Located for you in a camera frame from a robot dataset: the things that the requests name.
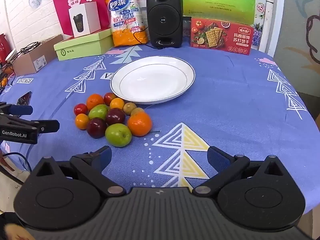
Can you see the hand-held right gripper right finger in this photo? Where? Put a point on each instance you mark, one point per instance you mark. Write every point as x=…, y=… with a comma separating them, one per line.
x=216, y=158

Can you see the white door frame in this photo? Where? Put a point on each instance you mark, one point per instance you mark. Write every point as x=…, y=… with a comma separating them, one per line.
x=272, y=17

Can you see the medium orange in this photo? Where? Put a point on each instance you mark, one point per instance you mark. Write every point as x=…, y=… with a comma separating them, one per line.
x=95, y=101

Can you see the magenta paper bag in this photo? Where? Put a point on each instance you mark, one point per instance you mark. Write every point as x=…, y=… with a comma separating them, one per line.
x=62, y=12

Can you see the red kettle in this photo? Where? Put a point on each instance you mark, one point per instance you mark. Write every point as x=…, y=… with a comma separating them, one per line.
x=3, y=47

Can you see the light green lidded box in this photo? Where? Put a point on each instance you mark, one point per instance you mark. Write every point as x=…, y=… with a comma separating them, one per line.
x=82, y=47

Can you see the black speaker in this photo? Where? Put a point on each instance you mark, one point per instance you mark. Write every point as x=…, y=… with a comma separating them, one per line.
x=163, y=17

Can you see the small brown fruit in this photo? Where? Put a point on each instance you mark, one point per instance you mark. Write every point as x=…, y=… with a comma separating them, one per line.
x=137, y=110
x=129, y=108

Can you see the large orange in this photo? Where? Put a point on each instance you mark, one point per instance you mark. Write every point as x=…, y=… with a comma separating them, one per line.
x=139, y=123

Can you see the white round container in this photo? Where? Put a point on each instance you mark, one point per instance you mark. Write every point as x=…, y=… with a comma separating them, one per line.
x=11, y=54

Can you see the large green apple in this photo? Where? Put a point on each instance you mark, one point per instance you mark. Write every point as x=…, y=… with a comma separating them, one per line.
x=118, y=135

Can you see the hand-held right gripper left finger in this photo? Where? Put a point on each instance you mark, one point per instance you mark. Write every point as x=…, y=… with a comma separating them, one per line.
x=106, y=156

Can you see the orange paper cup pack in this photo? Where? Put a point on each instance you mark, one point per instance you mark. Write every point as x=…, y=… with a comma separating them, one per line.
x=125, y=37

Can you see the shiny green gift box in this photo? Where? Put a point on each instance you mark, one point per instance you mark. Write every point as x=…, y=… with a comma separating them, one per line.
x=220, y=5

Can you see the green apple with red blush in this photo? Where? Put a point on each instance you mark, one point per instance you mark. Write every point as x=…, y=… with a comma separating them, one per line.
x=98, y=111

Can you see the white cup carton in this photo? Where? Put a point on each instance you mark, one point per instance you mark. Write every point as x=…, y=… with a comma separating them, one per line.
x=85, y=12

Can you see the red cracker box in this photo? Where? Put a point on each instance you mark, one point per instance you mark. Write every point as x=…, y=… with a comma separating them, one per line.
x=237, y=40

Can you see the brown cardboard box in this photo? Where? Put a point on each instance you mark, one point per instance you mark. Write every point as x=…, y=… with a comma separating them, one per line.
x=37, y=55

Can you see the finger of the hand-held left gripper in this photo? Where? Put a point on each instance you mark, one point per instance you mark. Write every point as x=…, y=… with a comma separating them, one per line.
x=47, y=125
x=21, y=110

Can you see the white ceramic plate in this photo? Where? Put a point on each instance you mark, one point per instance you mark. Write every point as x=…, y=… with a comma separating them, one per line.
x=152, y=80

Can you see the dark red plum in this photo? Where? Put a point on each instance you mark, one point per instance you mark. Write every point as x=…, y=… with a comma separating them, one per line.
x=115, y=116
x=96, y=127

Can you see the red cherry tomato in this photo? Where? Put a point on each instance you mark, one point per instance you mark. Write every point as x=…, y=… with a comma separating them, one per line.
x=80, y=109

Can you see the small red yellow fruit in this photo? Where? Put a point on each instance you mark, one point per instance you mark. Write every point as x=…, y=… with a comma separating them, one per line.
x=109, y=98

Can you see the small orange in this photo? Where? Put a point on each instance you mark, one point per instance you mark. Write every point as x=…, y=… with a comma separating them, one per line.
x=117, y=103
x=82, y=121

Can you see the blue printed tablecloth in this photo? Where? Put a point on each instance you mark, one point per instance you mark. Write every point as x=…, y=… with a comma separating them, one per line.
x=225, y=105

